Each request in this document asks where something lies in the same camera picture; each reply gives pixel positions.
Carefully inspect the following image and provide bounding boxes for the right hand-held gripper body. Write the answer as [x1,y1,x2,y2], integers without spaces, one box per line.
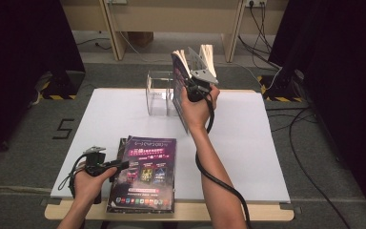
[186,70,219,103]

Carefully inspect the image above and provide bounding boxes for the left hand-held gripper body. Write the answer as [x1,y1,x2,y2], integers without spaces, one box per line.
[82,146,120,177]

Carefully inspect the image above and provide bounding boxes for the white book with picture grid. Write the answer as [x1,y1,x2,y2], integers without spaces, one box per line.
[188,44,217,79]

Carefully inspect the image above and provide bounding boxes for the clear acrylic book rack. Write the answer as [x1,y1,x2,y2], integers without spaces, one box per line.
[145,70,180,117]

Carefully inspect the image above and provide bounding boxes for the person's left hand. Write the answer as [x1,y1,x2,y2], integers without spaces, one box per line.
[71,167,118,205]

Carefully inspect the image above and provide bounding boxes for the person's right hand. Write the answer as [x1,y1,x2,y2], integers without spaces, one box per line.
[180,85,221,134]

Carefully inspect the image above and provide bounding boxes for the beige wooden desk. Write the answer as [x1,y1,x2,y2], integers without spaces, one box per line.
[60,0,290,63]

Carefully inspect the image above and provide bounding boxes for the black stand base striped edge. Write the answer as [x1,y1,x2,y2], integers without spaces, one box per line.
[256,74,304,103]
[39,70,87,101]

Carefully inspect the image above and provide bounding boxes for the black curtain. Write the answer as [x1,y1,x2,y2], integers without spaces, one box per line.
[268,0,366,220]
[0,0,87,166]

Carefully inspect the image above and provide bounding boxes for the wooden table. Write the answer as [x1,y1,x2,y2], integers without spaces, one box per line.
[44,87,295,222]

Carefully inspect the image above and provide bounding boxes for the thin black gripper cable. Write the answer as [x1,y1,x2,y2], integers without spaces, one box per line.
[56,154,89,198]

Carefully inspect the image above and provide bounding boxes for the thick black gripper cable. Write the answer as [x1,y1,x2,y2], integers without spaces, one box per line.
[194,94,253,229]

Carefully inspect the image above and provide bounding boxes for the black power cable with plug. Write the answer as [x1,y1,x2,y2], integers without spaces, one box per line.
[237,1,284,71]

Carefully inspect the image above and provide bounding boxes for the long black floor cable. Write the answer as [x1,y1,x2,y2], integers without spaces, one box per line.
[288,107,352,229]

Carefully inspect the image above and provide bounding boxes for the white wall socket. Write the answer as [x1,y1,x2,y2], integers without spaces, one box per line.
[245,0,268,8]

